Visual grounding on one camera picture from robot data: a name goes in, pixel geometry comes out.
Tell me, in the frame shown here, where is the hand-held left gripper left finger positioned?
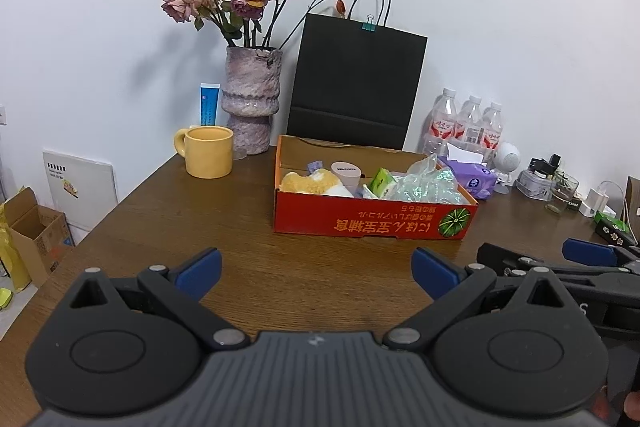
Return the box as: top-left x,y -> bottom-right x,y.
67,248 -> 251,352

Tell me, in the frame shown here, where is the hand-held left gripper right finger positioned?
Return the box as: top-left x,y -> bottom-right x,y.
382,247 -> 576,353

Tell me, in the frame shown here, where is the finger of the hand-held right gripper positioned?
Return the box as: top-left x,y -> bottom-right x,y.
561,238 -> 640,268
475,243 -> 640,279

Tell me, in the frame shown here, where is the orange cardboard box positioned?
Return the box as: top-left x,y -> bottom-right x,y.
272,134 -> 479,242

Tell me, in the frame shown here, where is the yellow and white plush toy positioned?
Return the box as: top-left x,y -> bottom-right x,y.
279,169 -> 353,198

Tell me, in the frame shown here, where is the clear plastic container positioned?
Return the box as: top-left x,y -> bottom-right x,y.
516,169 -> 556,200

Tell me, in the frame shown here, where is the green and black box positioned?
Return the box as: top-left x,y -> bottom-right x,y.
594,212 -> 636,247

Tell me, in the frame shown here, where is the white charger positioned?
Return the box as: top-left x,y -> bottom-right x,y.
580,188 -> 617,219

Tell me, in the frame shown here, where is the clear drinking glass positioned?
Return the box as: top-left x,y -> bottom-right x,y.
546,171 -> 580,214

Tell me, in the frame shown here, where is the brown paper bag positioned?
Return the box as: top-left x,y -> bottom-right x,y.
625,176 -> 640,228

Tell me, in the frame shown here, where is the purple tissue pack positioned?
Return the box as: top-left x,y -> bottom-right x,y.
439,142 -> 499,200

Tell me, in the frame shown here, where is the clear plastic bag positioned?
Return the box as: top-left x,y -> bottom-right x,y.
387,153 -> 466,204

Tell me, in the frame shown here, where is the black electronic device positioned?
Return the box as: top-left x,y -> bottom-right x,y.
530,153 -> 563,180

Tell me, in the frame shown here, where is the green and white packet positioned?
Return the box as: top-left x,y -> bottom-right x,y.
369,168 -> 396,198

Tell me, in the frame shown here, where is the yellow ceramic mug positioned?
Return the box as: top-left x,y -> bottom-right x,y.
173,125 -> 235,180

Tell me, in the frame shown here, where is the clear water bottle red label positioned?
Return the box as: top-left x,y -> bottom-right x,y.
456,96 -> 482,152
480,102 -> 503,152
430,88 -> 458,155

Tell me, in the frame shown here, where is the small beige cup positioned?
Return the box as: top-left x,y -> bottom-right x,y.
330,161 -> 362,196

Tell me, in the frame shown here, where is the white flat carton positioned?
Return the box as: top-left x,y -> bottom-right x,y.
42,150 -> 119,228

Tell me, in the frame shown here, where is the open brown cardboard carton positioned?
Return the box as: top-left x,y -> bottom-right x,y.
2,187 -> 76,288

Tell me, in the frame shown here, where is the blue and white tube box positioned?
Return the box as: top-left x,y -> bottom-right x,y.
200,83 -> 222,126

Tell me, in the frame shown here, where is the mottled pink ceramic vase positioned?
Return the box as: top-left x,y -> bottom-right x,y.
221,46 -> 284,155

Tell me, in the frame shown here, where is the yellow plastic bag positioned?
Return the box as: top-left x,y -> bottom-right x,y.
0,202 -> 32,293

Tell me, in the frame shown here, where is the black paper bag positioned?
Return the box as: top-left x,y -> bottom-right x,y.
286,0 -> 429,152

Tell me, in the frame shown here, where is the bare twig with orange bud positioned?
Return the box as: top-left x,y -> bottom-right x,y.
277,0 -> 347,50

